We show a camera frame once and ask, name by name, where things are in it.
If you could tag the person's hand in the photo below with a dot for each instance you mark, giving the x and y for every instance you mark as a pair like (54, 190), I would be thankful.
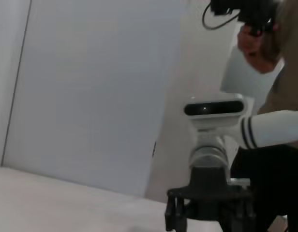
(257, 55)

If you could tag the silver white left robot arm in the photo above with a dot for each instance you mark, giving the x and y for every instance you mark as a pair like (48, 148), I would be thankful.
(279, 128)

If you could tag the person in khaki jacket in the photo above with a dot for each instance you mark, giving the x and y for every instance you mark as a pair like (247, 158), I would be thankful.
(291, 72)

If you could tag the black handheld controller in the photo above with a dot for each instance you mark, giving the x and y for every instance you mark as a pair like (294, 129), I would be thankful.
(250, 12)

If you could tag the white head camera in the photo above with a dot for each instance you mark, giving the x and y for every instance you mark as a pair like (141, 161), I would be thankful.
(212, 108)

